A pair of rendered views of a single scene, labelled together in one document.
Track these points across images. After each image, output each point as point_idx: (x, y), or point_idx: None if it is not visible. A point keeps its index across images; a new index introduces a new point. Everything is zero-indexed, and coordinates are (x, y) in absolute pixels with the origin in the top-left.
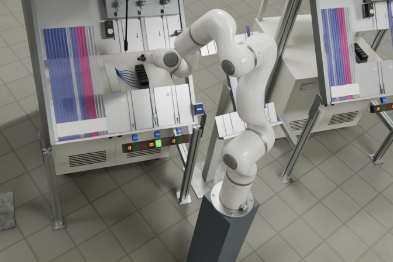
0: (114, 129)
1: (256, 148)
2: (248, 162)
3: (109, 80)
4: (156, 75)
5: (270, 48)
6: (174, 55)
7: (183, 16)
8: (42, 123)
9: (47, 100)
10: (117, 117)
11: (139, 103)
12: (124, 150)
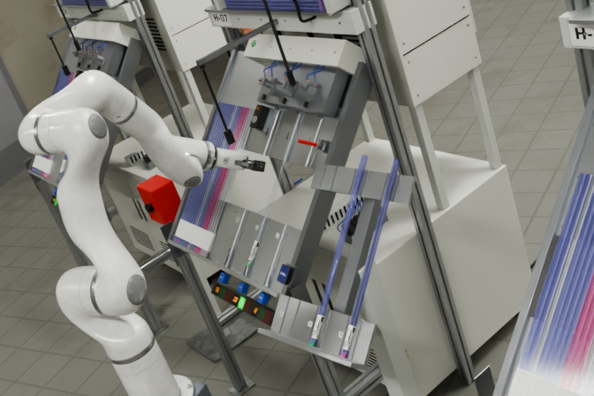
0: (215, 255)
1: (76, 286)
2: (60, 299)
3: None
4: (392, 232)
5: (62, 128)
6: None
7: (342, 121)
8: None
9: (187, 187)
10: (224, 240)
11: (248, 232)
12: (212, 289)
